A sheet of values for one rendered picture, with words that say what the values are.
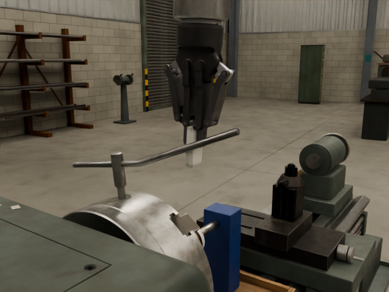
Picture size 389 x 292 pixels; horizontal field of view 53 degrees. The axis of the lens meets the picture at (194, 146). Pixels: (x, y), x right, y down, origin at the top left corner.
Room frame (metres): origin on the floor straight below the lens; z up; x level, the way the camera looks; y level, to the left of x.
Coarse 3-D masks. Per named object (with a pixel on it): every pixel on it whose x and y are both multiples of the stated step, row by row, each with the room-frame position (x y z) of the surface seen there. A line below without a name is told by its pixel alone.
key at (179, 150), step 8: (216, 136) 0.62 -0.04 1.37; (224, 136) 0.62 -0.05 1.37; (232, 136) 0.61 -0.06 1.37; (192, 144) 0.64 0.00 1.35; (200, 144) 0.63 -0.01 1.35; (208, 144) 0.63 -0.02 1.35; (168, 152) 0.65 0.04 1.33; (176, 152) 0.65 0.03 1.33; (128, 160) 0.69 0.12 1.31; (136, 160) 0.68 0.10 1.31; (144, 160) 0.67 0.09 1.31; (152, 160) 0.66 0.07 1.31
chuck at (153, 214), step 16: (128, 192) 0.73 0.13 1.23; (128, 208) 0.64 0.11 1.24; (144, 208) 0.65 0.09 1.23; (160, 208) 0.67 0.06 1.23; (144, 224) 0.61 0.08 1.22; (160, 224) 0.62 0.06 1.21; (160, 240) 0.59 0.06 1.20; (176, 240) 0.61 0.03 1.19; (192, 240) 0.63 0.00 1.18; (176, 256) 0.59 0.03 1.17; (192, 256) 0.61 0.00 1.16; (208, 272) 0.62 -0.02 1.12
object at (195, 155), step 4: (192, 128) 0.65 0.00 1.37; (192, 132) 0.65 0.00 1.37; (196, 132) 0.65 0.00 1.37; (192, 136) 0.65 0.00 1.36; (192, 140) 0.65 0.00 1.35; (196, 148) 0.66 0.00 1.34; (200, 148) 0.67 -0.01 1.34; (192, 152) 0.65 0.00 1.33; (196, 152) 0.66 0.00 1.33; (200, 152) 0.67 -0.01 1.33; (192, 156) 0.65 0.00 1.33; (196, 156) 0.66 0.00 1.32; (200, 156) 0.67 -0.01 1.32; (192, 160) 0.65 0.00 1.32; (196, 160) 0.66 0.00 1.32; (200, 160) 0.67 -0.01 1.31; (192, 164) 0.65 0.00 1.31; (196, 164) 0.66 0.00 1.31; (200, 164) 0.67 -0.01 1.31
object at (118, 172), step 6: (114, 156) 0.69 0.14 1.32; (120, 156) 0.69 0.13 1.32; (114, 162) 0.69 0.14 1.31; (114, 168) 0.69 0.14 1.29; (120, 168) 0.69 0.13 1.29; (114, 174) 0.69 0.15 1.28; (120, 174) 0.69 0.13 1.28; (114, 180) 0.69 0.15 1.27; (120, 180) 0.68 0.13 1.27; (120, 186) 0.68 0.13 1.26; (120, 192) 0.69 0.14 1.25; (120, 198) 0.69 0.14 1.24
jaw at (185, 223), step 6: (186, 216) 0.70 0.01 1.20; (174, 222) 0.65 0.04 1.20; (180, 222) 0.66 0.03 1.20; (186, 222) 0.69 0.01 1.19; (192, 222) 0.70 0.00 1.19; (180, 228) 0.65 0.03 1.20; (186, 228) 0.66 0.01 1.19; (192, 228) 0.68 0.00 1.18; (198, 228) 0.69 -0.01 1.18; (186, 234) 0.64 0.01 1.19
